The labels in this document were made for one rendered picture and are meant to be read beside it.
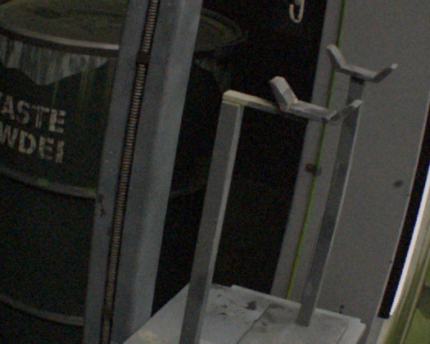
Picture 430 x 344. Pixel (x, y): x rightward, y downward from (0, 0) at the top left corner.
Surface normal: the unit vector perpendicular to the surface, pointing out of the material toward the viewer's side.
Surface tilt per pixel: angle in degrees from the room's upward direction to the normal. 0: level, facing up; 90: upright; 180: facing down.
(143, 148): 90
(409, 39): 90
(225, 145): 90
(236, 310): 0
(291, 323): 0
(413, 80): 90
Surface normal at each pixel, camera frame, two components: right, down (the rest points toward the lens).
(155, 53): -0.35, 0.26
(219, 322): 0.16, -0.93
